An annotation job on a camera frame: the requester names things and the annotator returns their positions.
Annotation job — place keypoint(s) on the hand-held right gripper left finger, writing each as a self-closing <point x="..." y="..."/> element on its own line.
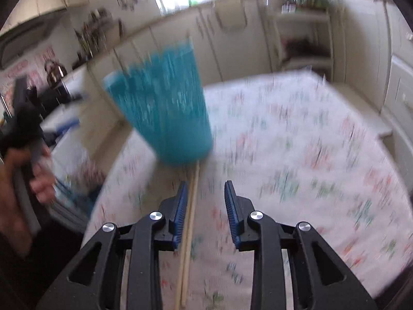
<point x="181" y="213"/>

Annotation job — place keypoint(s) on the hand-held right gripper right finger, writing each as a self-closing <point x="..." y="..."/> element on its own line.
<point x="231" y="213"/>

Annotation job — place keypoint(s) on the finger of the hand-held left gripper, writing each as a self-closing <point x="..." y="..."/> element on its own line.
<point x="20" y="93"/>

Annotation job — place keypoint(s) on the wooden chopstick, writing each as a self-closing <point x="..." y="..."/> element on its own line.
<point x="193" y="232"/>
<point x="184" y="264"/>

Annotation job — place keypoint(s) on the blue floral plastic cup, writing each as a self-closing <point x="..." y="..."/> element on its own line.
<point x="171" y="109"/>

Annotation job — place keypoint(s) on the cluster of hanging kitchen utensils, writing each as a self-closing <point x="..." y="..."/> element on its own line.
<point x="96" y="35"/>

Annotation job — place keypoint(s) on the person's left hand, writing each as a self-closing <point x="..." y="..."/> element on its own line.
<point x="13" y="193"/>

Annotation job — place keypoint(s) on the metal kettle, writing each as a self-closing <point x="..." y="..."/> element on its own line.
<point x="55" y="74"/>

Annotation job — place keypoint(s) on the grey range hood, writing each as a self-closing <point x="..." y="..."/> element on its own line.
<point x="29" y="38"/>

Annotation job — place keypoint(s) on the white floral tablecloth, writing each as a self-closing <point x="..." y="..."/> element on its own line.
<point x="290" y="184"/>

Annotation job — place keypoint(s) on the cream kitchen base cabinets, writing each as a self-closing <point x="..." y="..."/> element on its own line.
<point x="193" y="45"/>

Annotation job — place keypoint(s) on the white hanging door bin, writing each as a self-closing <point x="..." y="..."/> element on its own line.
<point x="230" y="17"/>

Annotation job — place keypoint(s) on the cream cabinet with drawers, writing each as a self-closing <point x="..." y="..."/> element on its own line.
<point x="387" y="71"/>

